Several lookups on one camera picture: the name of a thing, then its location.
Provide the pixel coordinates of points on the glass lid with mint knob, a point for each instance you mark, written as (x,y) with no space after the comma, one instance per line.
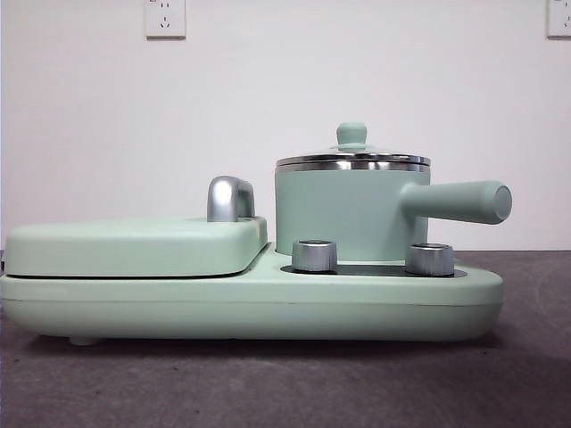
(351,134)

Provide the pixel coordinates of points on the mint green steamer pot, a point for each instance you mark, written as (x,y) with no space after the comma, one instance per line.
(339,209)

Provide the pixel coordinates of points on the silver control knob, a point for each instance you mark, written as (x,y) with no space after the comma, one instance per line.
(429,259)
(314,256)

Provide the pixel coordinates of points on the mint green breakfast machine base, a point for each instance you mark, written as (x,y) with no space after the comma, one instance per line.
(178,307)

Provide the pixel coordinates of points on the mint green griddle cover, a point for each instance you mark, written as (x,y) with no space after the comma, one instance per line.
(125,249)

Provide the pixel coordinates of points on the white wall socket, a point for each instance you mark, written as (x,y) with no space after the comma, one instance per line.
(165,20)
(560,20)

